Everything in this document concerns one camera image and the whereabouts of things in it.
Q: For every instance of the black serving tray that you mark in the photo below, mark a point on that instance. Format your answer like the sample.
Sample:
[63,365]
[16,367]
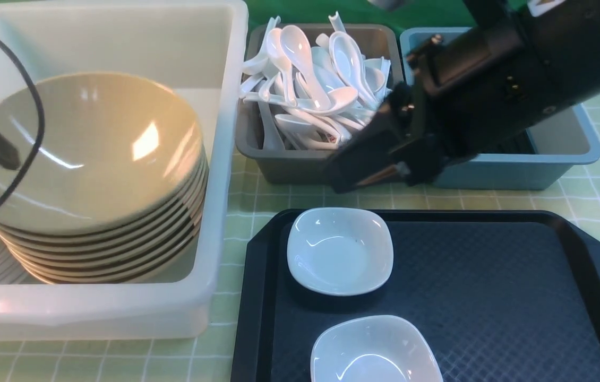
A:
[498,296]

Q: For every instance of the stack of tan bowls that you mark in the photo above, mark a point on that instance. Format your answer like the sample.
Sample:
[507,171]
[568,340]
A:
[130,253]

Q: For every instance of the tan noodle bowl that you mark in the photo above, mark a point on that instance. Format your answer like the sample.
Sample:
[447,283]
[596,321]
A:
[115,147]

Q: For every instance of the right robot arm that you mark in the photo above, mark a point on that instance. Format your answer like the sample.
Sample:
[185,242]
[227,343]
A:
[544,16]

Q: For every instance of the pile of white spoons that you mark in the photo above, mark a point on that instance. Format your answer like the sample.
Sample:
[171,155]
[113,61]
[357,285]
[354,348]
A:
[315,90]

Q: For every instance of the grey plastic spoon bin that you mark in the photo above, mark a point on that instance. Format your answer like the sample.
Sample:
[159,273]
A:
[305,167]

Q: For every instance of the white square dish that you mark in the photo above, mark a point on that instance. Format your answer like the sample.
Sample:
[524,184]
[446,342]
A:
[373,348]
[339,251]

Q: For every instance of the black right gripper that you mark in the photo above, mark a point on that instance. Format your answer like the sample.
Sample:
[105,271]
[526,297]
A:
[497,107]

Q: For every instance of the white plastic dish tub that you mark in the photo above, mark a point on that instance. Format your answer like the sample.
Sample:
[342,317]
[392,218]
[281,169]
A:
[194,47]

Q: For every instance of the green checkered tablecloth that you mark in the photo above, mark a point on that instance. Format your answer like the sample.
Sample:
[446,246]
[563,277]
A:
[252,202]

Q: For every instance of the green backdrop cloth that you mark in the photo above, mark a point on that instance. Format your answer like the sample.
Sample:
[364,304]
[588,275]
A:
[413,14]

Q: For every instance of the blue plastic chopstick bin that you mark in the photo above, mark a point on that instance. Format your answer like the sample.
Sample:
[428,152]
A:
[496,109]

